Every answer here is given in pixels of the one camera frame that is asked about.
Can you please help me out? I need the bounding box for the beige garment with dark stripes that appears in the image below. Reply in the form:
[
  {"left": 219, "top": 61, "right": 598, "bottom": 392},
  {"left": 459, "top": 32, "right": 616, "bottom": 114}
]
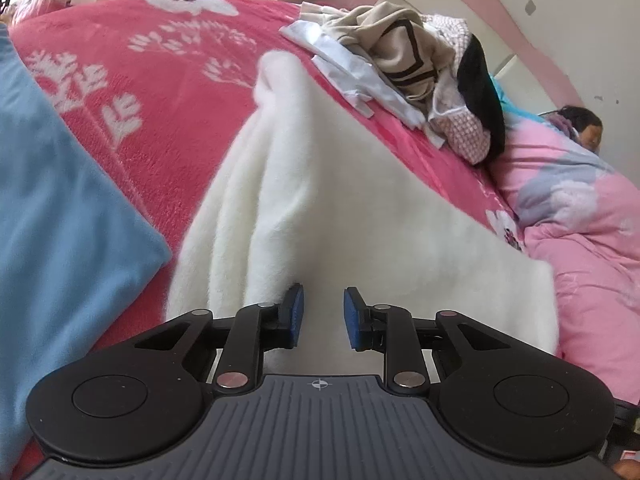
[{"left": 320, "top": 1, "right": 463, "bottom": 106}]

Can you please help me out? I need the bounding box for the pink and white headboard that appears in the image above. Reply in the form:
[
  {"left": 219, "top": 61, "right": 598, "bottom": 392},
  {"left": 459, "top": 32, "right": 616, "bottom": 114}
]
[{"left": 350, "top": 0, "right": 581, "bottom": 111}]

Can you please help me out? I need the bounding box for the pink floral quilt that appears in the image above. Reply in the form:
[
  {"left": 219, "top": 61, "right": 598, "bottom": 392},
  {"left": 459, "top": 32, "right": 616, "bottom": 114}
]
[{"left": 487, "top": 110, "right": 640, "bottom": 406}]

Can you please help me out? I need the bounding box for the pink floral blanket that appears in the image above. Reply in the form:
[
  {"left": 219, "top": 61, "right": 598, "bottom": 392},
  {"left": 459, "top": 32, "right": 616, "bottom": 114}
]
[{"left": 10, "top": 0, "right": 531, "bottom": 480}]

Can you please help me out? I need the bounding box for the white fluffy sweater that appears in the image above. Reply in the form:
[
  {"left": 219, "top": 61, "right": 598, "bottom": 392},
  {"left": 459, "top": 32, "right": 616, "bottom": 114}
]
[{"left": 166, "top": 50, "right": 561, "bottom": 376}]

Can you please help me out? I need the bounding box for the light blue folded garment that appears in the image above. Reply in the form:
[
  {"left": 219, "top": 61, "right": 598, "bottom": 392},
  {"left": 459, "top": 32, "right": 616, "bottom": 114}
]
[{"left": 0, "top": 25, "right": 173, "bottom": 471}]

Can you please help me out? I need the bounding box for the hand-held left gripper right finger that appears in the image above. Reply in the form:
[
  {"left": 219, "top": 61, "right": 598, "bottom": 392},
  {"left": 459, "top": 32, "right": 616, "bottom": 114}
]
[{"left": 342, "top": 286, "right": 511, "bottom": 396}]

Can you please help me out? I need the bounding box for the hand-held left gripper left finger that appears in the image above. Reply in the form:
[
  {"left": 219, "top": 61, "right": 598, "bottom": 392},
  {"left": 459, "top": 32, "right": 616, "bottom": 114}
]
[{"left": 135, "top": 282, "right": 306, "bottom": 393}]

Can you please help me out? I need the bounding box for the white shirt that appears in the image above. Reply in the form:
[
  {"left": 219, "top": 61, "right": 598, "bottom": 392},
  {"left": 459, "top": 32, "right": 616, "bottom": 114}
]
[{"left": 279, "top": 20, "right": 426, "bottom": 128}]

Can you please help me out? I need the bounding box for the turquoise pillow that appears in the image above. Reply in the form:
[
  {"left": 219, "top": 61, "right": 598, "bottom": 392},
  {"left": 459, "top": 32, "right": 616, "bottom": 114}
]
[{"left": 492, "top": 75, "right": 546, "bottom": 123}]

